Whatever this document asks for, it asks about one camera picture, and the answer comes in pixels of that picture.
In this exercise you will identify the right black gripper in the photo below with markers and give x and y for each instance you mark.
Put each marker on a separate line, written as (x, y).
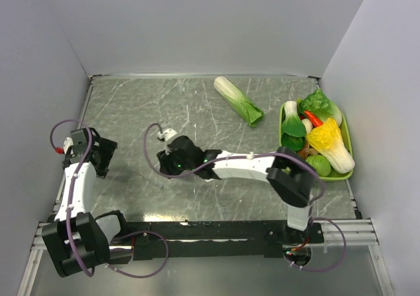
(166, 166)

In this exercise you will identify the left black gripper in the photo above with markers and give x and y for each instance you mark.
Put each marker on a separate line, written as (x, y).
(107, 148)

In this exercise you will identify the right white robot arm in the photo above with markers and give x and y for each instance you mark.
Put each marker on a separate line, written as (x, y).
(290, 176)

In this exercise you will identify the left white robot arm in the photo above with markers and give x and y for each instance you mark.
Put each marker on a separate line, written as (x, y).
(87, 157)

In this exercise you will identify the long green napa cabbage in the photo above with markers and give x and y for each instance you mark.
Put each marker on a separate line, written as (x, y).
(239, 102)

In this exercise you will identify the bok choy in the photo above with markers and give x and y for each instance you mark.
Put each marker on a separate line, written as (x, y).
(292, 124)

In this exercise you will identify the brown mushroom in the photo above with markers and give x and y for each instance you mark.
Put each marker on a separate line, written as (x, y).
(307, 150)

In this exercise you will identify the white mushroom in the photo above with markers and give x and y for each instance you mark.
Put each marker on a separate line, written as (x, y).
(308, 125)

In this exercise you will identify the red chili pepper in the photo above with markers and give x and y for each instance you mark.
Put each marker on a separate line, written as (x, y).
(316, 122)

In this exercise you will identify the round green cabbage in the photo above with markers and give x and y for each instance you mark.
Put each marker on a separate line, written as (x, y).
(320, 164)

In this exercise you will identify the yellow napa cabbage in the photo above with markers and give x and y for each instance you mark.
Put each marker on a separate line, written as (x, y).
(327, 140)

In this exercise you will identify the green lettuce head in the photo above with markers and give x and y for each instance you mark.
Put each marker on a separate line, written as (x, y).
(319, 105)

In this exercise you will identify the green plastic tray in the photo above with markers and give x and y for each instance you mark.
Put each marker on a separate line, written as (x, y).
(345, 134)

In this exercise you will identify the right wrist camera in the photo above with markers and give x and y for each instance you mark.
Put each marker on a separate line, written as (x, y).
(167, 136)

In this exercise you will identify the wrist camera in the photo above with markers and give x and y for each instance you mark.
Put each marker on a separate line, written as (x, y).
(167, 136)
(66, 148)

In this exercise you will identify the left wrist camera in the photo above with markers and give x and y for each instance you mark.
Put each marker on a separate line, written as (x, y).
(66, 148)

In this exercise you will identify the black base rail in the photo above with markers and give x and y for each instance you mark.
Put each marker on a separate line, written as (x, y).
(210, 239)

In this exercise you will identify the aluminium frame rail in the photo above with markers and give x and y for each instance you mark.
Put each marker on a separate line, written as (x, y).
(357, 232)

